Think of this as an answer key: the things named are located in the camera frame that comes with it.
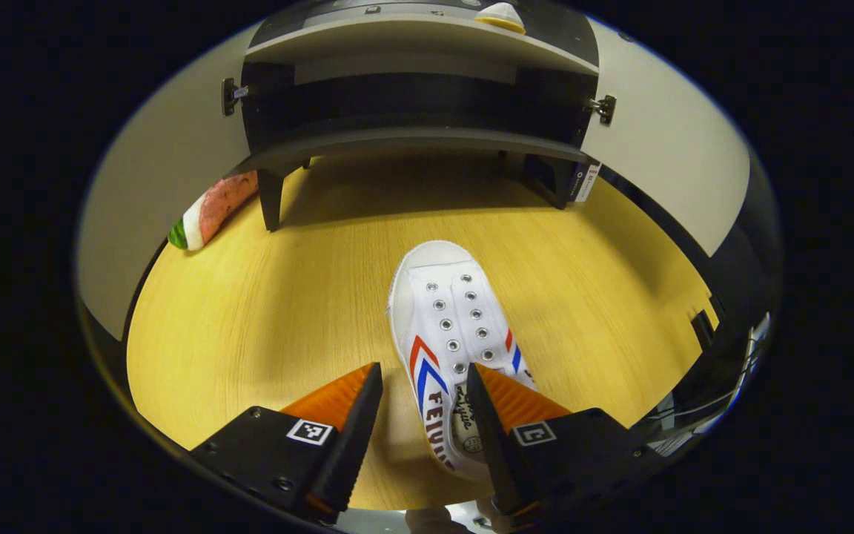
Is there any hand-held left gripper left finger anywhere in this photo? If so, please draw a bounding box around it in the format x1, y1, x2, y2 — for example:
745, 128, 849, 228
190, 362, 385, 524

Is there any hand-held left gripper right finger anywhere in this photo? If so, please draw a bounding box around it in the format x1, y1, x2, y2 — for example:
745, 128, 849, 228
466, 363, 669, 524

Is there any white cabinet door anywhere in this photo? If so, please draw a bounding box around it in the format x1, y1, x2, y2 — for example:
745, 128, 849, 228
579, 19, 752, 258
75, 22, 265, 342

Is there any white and grey shoe cabinet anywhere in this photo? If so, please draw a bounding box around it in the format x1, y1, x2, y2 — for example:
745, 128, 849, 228
75, 0, 752, 342

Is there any metal door hinge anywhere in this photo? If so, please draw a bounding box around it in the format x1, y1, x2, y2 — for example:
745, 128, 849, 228
222, 78, 250, 116
586, 94, 617, 125

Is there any watermelon slice cushion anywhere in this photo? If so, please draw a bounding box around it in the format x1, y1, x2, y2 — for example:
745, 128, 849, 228
168, 171, 259, 251

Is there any blue and white box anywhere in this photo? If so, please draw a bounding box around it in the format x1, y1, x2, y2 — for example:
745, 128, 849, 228
570, 162, 602, 203

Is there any black table edge bracket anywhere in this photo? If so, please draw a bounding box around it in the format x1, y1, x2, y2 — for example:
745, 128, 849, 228
690, 310, 717, 349

